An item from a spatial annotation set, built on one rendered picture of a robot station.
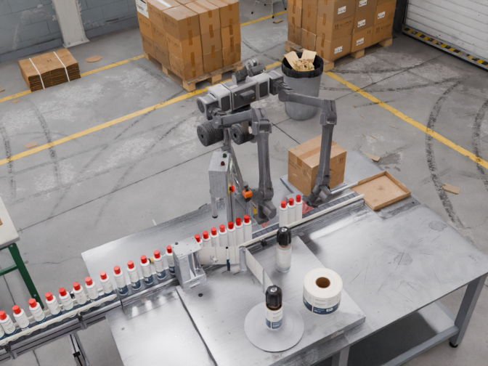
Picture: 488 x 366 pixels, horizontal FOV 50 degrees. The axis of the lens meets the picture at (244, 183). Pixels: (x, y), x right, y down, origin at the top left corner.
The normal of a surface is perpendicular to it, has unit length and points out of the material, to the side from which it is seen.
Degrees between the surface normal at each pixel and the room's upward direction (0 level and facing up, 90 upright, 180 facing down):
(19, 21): 90
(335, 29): 90
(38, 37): 90
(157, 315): 0
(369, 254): 0
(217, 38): 87
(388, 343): 0
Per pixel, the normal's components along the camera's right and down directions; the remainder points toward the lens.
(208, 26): 0.58, 0.52
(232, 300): -0.04, -0.77
